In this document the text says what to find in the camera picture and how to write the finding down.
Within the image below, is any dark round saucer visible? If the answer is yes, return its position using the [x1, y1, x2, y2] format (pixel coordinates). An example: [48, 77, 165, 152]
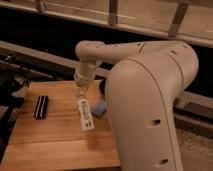
[99, 79, 106, 96]

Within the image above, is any wooden table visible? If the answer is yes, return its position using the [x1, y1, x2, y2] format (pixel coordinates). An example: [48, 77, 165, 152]
[0, 81, 119, 171]

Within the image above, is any metal railing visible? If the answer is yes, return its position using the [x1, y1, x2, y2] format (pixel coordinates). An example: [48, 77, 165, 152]
[0, 0, 213, 48]

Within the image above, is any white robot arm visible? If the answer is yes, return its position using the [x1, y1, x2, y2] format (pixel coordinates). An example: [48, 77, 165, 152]
[75, 41, 199, 171]

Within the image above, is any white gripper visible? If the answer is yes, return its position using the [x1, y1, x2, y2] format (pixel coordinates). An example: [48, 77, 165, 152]
[74, 60, 101, 99]

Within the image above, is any white labelled plastic bottle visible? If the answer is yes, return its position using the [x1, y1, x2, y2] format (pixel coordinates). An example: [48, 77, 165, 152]
[76, 95, 95, 131]

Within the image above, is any blue sponge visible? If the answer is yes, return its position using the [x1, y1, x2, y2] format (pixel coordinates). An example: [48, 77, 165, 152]
[91, 100, 106, 117]

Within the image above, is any black striped case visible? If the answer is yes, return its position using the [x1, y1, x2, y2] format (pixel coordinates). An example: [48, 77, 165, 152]
[33, 95, 49, 120]

